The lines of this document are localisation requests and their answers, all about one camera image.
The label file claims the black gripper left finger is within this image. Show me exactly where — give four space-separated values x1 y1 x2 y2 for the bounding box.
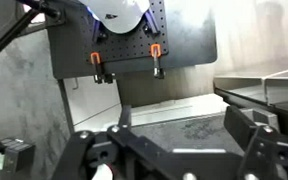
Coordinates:
51 126 171 180

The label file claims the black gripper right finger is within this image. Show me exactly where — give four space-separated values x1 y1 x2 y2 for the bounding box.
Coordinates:
224 106 288 180

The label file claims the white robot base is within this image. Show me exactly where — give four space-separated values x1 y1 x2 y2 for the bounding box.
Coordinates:
78 0 150 34

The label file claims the black perforated mounting board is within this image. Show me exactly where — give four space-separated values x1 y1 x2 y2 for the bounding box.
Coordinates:
47 0 217 79

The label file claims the left orange-handled clamp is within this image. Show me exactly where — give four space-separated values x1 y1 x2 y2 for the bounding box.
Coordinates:
90 52 103 84

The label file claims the orange-handled clamp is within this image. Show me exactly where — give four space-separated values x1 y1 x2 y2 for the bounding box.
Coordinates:
90 52 103 84
150 43 165 79

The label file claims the right orange-handled clamp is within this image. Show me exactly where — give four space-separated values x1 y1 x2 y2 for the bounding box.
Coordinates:
150 43 165 79

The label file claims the black camera box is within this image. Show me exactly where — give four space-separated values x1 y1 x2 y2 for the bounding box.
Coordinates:
0 138 35 173

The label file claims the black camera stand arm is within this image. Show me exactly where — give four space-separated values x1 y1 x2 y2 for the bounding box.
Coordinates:
0 0 61 52

